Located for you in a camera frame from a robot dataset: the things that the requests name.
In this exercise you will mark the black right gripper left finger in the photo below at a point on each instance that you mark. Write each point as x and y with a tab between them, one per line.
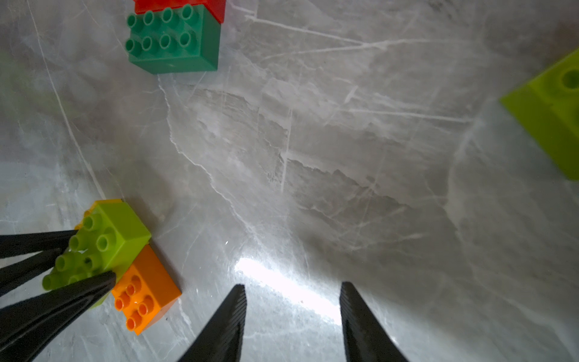
221	339

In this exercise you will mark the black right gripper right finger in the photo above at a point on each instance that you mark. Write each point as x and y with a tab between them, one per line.
364	337

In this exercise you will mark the lime green long lego brick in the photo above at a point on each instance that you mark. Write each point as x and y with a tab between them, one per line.
110	239

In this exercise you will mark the orange lego brick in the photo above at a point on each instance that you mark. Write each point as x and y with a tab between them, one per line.
145	292

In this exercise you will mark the dark green lego brick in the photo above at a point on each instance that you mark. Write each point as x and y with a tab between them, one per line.
174	40

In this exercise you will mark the red lego brick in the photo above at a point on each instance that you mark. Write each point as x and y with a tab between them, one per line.
215	7

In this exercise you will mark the yellow lego brick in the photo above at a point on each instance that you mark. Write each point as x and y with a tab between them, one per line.
96	203

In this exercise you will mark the lime green lego brick front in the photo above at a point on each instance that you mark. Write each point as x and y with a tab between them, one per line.
547	107

